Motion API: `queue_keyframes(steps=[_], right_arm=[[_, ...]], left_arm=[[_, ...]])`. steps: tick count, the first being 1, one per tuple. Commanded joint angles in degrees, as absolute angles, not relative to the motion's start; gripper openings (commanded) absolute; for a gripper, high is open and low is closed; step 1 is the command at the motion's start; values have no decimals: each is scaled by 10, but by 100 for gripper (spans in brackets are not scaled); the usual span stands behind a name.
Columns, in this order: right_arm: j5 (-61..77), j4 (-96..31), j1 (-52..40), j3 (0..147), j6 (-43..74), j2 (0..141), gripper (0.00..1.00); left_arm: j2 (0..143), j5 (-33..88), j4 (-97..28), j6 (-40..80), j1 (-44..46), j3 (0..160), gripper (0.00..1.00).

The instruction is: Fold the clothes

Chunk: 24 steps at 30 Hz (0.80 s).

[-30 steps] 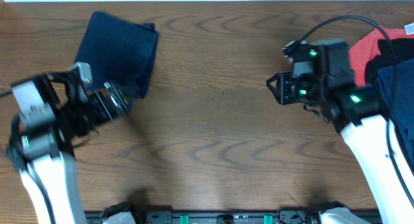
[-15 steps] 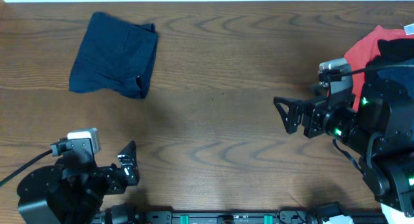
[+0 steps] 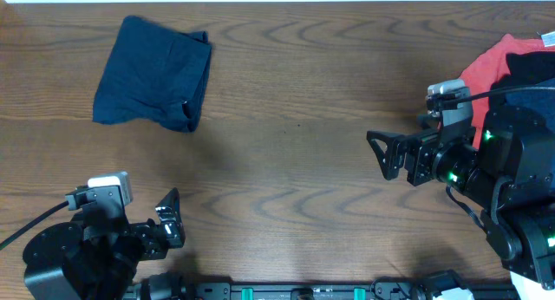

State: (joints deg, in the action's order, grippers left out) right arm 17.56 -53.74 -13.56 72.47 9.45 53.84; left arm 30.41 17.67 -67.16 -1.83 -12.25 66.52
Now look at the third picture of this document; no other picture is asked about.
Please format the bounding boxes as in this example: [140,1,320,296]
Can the dark blue shorts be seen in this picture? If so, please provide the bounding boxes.
[92,16,212,133]

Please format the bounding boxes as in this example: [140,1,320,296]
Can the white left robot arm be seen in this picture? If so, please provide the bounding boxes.
[23,186,186,299]

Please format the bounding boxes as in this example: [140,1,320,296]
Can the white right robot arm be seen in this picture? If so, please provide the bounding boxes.
[367,105,554,299]

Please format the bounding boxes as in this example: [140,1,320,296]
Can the red garment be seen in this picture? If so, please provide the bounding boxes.
[460,34,554,148]

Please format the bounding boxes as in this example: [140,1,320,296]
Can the blue folded garment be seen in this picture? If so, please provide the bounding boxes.
[498,78,554,131]

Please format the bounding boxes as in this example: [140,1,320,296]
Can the black garment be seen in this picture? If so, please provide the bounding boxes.
[488,51,554,107]

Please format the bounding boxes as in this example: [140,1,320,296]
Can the white garment tag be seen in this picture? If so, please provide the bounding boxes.
[540,31,555,48]

